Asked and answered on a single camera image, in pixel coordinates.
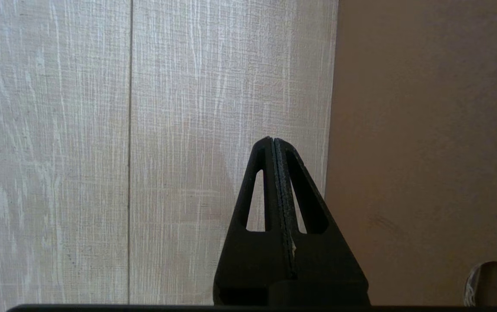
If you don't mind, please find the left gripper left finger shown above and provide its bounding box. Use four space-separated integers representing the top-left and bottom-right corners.
213 136 296 306

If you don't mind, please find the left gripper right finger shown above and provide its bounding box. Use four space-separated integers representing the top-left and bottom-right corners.
273 137 370 283

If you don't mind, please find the brown cardboard shoe box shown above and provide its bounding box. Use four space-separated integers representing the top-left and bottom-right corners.
324 0 497 306

